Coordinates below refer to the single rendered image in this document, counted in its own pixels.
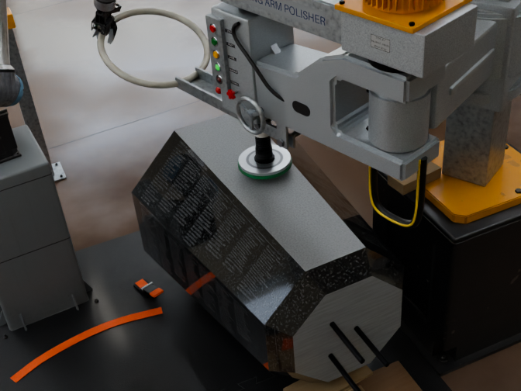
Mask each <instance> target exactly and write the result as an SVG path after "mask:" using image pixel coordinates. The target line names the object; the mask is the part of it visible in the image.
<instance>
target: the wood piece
mask: <svg viewBox="0 0 521 391"><path fill-rule="evenodd" d="M440 176H441V167H440V166H438V165H436V164H434V163H433V162H432V161H431V162H430V163H428V164H427V169H426V184H428V183H430V182H433V181H435V180H437V179H438V178H440ZM416 178H417V172H415V173H414V174H413V175H411V176H409V177H408V178H407V179H406V180H403V181H399V180H398V179H396V178H393V177H392V176H390V175H388V185H390V186H391V187H392V188H394V189H395V190H396V191H398V192H400V193H401V194H402V195H405V194H407V193H409V192H411V191H413V190H416Z"/></svg>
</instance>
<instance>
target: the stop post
mask: <svg viewBox="0 0 521 391"><path fill-rule="evenodd" d="M7 18H8V32H9V59H10V65H11V66H12V67H13V68H14V69H15V74H16V75H17V76H18V77H20V78H21V80H22V83H23V87H24V89H23V95H22V98H21V100H20V101H19V106H20V109H21V112H22V117H23V119H24V122H25V124H26V125H27V126H28V127H29V129H30V130H31V132H32V134H33V136H34V137H35V139H36V141H37V143H38V144H39V146H40V148H41V150H42V152H43V153H44V155H45V157H46V159H47V160H48V162H49V164H50V169H51V171H52V175H53V179H54V182H57V181H60V180H63V179H66V178H67V177H66V175H65V174H64V170H63V168H62V166H61V164H60V162H57V163H54V164H51V161H50V156H49V153H48V150H47V146H46V143H45V140H44V137H43V132H42V129H41V126H40V121H39V118H38V115H37V113H36V108H35V105H34V102H33V97H32V94H31V91H30V88H29V84H28V81H27V78H26V73H25V70H24V67H23V64H22V59H21V57H20V54H19V49H18V46H17V43H16V39H15V35H14V32H13V29H12V28H16V24H15V21H14V18H13V15H12V12H11V10H10V8H9V7H8V8H7Z"/></svg>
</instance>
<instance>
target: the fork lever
mask: <svg viewBox="0 0 521 391"><path fill-rule="evenodd" d="M195 70H196V71H197V72H198V78H196V79H195V80H194V81H191V82H188V81H186V80H184V79H182V78H179V77H178V76H177V77H175V80H176V81H177V83H178V87H177V88H179V89H181V90H182V91H184V92H187V93H188V94H190V95H192V96H194V97H196V98H197V99H200V100H202V101H203V102H206V103H208V104H210V105H211V106H213V107H215V108H217V109H219V110H221V111H223V112H225V113H227V114H228V115H230V116H232V117H234V118H236V119H238V118H237V115H236V114H234V113H232V112H229V111H227V110H225V109H224V108H223V102H222V95H221V94H218V93H216V86H215V85H214V82H213V76H212V74H211V73H209V72H207V71H205V70H203V69H201V68H200V67H196V68H195ZM260 127H261V124H254V128H255V129H257V130H259V129H260ZM263 133H265V134H267V135H268V136H270V137H273V138H274V139H276V140H277V145H278V146H279V147H283V146H284V141H283V140H282V139H278V137H277V127H276V126H274V125H272V124H270V123H268V122H266V126H265V129H264V132H263ZM299 135H300V133H298V132H296V131H294V132H292V133H288V142H289V147H292V148H295V138H296V137H297V136H299Z"/></svg>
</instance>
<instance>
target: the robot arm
mask: <svg viewBox="0 0 521 391"><path fill-rule="evenodd" d="M94 6H95V7H96V9H97V11H96V12H95V17H94V19H93V20H92V21H91V31H92V30H93V29H95V32H94V34H93V36H92V37H94V36H96V38H97V39H98V34H99V32H100V33H101V34H102V35H105V34H106V36H107V35H109V37H108V39H107V43H109V44H111V43H112V42H113V40H114V38H115V36H116V32H117V25H116V22H115V18H114V17H113V16H112V15H111V14H112V13H115V12H120V9H121V7H122V6H121V5H119V4H117V2H116V0H94ZM92 23H93V26H92ZM23 89H24V87H23V83H22V80H21V78H20V77H18V76H17V75H16V74H15V69H14V68H13V67H12V66H11V65H10V59H9V32H8V18H7V5H6V0H0V107H8V106H14V105H16V104H17V103H18V102H19V101H20V100H21V98H22V95H23Z"/></svg>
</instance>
